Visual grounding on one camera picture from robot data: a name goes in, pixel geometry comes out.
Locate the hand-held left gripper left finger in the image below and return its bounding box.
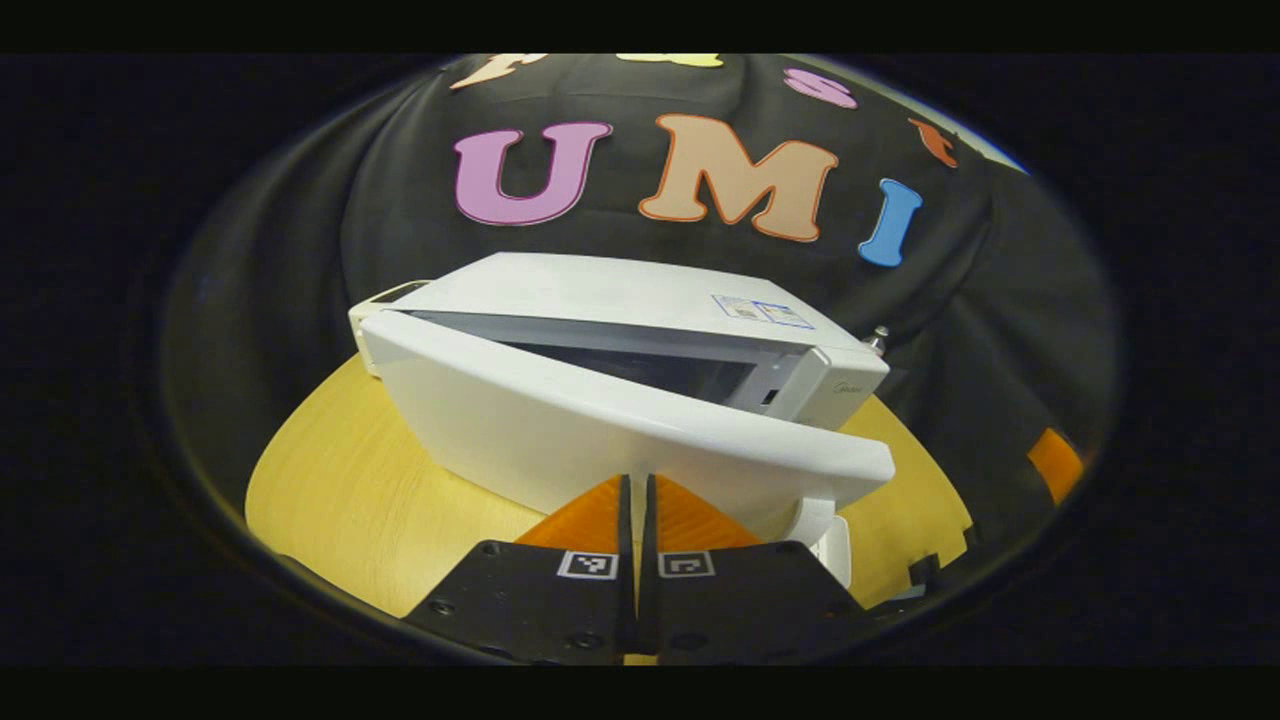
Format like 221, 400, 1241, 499
405, 474, 636, 666

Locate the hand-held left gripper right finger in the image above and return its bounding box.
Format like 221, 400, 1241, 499
640, 474, 871, 666

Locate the white microwave oven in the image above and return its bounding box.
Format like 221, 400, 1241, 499
348, 252, 896, 591

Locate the black backdrop cloth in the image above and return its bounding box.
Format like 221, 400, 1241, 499
160, 55, 1119, 571

